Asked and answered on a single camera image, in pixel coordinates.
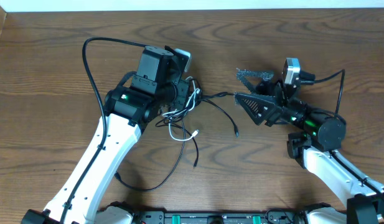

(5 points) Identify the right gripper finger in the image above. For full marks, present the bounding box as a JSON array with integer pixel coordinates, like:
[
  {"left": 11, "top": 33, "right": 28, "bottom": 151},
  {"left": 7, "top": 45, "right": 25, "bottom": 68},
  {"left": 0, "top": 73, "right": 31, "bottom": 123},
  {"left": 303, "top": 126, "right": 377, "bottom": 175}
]
[
  {"left": 236, "top": 69, "right": 274, "bottom": 93},
  {"left": 235, "top": 93, "right": 281, "bottom": 125}
]

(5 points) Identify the white usb cable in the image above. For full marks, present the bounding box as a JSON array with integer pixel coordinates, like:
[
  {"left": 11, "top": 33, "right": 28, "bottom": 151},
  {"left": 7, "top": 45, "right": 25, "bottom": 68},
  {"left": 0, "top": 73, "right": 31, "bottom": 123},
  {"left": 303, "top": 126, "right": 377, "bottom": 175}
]
[{"left": 162, "top": 80, "right": 201, "bottom": 142}]

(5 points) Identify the thin black usb cable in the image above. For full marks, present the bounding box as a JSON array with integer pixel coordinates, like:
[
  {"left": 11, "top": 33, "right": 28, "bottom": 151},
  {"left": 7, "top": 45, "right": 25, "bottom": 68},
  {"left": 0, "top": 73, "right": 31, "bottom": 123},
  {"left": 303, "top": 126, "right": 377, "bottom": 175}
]
[{"left": 114, "top": 119, "right": 188, "bottom": 192}]

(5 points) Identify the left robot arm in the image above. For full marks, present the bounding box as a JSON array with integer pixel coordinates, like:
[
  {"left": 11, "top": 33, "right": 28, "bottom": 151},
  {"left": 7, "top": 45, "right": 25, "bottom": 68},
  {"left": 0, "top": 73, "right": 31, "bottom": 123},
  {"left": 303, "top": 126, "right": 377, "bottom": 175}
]
[{"left": 21, "top": 45, "right": 191, "bottom": 224}]

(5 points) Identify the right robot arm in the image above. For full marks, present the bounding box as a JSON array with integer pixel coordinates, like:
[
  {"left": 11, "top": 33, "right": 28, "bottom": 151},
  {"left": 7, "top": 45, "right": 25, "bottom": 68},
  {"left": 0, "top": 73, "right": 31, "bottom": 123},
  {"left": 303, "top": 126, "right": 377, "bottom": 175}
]
[{"left": 234, "top": 68, "right": 384, "bottom": 223}]

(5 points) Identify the right camera black cable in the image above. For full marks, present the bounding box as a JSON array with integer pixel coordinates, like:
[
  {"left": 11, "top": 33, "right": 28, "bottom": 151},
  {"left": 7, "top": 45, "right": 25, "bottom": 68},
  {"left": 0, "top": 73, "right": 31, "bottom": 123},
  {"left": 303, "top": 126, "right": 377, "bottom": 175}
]
[{"left": 303, "top": 68, "right": 384, "bottom": 200}]

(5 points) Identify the camera black cable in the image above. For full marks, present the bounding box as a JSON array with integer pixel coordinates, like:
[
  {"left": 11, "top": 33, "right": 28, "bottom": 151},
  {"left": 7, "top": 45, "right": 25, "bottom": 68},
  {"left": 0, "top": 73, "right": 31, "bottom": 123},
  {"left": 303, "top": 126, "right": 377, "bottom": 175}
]
[
  {"left": 59, "top": 37, "right": 149, "bottom": 223},
  {"left": 303, "top": 68, "right": 384, "bottom": 200}
]

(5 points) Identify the left camera black cable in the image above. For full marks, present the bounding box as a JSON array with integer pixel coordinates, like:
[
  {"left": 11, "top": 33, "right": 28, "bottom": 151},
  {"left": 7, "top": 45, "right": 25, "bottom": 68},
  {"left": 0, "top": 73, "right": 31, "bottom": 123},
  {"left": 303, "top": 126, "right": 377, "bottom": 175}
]
[{"left": 59, "top": 37, "right": 149, "bottom": 223}]

